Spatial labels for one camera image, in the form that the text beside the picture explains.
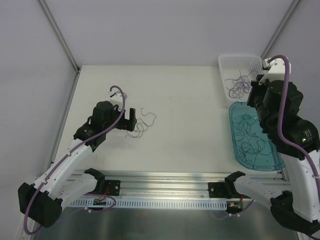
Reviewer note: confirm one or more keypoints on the aluminium frame post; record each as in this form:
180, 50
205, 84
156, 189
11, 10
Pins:
294, 5
57, 32

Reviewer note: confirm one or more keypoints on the white slotted cable duct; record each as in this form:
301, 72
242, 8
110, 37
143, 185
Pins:
132, 203

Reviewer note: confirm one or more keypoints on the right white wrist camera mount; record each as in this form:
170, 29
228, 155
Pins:
273, 71

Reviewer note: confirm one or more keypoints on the right aluminium frame post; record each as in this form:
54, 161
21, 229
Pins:
294, 5

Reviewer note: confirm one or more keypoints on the aluminium mounting rail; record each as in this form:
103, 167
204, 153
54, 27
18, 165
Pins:
71, 180

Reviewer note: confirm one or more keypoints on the white perforated plastic basket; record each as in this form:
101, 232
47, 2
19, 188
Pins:
237, 71

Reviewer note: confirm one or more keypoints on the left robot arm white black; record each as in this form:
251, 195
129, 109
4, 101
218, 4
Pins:
44, 200

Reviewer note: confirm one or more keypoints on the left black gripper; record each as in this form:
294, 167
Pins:
125, 122

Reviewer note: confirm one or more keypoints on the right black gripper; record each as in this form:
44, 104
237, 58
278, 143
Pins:
252, 93

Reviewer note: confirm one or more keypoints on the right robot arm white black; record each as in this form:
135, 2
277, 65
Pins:
298, 141

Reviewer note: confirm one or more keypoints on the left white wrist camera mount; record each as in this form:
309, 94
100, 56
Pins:
116, 98

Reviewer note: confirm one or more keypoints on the teal transparent plastic tray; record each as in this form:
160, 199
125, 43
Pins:
252, 148

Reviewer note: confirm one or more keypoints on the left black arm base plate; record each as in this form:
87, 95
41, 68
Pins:
108, 187

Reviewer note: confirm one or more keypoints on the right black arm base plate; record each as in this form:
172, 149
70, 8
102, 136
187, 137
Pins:
222, 190

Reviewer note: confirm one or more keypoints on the left aluminium frame post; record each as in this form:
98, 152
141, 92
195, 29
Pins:
57, 32

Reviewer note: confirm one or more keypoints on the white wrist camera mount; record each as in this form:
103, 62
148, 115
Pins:
273, 71
116, 98

